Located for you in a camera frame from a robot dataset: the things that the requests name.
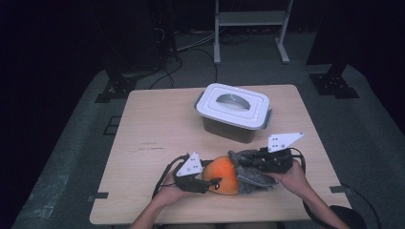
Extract person's left hand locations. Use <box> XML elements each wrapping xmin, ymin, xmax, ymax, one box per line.
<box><xmin>152</xmin><ymin>177</ymin><xmax>192</xmax><ymax>208</ymax></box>

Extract white floor cables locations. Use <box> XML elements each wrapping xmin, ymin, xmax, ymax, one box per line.
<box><xmin>176</xmin><ymin>30</ymin><xmax>218</xmax><ymax>52</ymax></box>

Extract black floor cable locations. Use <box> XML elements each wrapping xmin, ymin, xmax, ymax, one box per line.
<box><xmin>149</xmin><ymin>47</ymin><xmax>219</xmax><ymax>90</ymax></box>

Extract white metal stand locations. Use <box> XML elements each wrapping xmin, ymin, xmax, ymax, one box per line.
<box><xmin>213</xmin><ymin>0</ymin><xmax>294</xmax><ymax>66</ymax></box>

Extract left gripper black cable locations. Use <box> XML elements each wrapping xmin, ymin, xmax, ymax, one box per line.
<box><xmin>152</xmin><ymin>154</ymin><xmax>190</xmax><ymax>199</ymax></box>

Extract person's right hand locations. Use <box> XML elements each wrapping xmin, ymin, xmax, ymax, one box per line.
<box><xmin>270</xmin><ymin>160</ymin><xmax>309</xmax><ymax>194</ymax></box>

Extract orange plush toy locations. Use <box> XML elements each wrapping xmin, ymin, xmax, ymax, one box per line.
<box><xmin>202</xmin><ymin>155</ymin><xmax>240</xmax><ymax>196</ymax></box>

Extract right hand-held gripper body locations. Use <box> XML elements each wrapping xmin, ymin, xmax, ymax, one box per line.
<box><xmin>261</xmin><ymin>132</ymin><xmax>305</xmax><ymax>175</ymax></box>

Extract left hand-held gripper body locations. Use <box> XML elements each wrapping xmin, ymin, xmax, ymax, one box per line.
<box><xmin>172</xmin><ymin>152</ymin><xmax>211</xmax><ymax>195</ymax></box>

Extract black tape rectangle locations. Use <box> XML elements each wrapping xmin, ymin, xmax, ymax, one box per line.
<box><xmin>103</xmin><ymin>115</ymin><xmax>122</xmax><ymax>136</ymax></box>

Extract grey cloth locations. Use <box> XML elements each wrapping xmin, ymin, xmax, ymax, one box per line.
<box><xmin>227</xmin><ymin>149</ymin><xmax>279</xmax><ymax>195</ymax></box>

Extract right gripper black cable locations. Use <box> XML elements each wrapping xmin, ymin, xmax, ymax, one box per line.
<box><xmin>288</xmin><ymin>147</ymin><xmax>338</xmax><ymax>229</ymax></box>

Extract black stand base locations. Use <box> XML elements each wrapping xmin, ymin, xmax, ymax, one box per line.
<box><xmin>94</xmin><ymin>73</ymin><xmax>139</xmax><ymax>104</ymax></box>
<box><xmin>309</xmin><ymin>63</ymin><xmax>361</xmax><ymax>99</ymax></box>

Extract brown translucent storage box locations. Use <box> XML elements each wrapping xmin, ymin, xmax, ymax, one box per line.
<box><xmin>194</xmin><ymin>91</ymin><xmax>274</xmax><ymax>144</ymax></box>

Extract black tape strip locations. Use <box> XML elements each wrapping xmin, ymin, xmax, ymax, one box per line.
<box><xmin>329</xmin><ymin>185</ymin><xmax>354</xmax><ymax>195</ymax></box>
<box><xmin>87</xmin><ymin>192</ymin><xmax>109</xmax><ymax>203</ymax></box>

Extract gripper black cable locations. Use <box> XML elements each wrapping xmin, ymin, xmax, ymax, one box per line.
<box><xmin>288</xmin><ymin>147</ymin><xmax>338</xmax><ymax>229</ymax></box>
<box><xmin>152</xmin><ymin>154</ymin><xmax>190</xmax><ymax>199</ymax></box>

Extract black round seat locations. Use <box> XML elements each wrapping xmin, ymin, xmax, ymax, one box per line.
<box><xmin>328</xmin><ymin>204</ymin><xmax>367</xmax><ymax>229</ymax></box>

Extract thin black cable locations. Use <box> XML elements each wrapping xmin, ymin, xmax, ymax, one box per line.
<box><xmin>340</xmin><ymin>182</ymin><xmax>383</xmax><ymax>229</ymax></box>

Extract white box lid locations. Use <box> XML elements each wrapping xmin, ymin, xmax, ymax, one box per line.
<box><xmin>194</xmin><ymin>82</ymin><xmax>271</xmax><ymax>131</ymax></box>

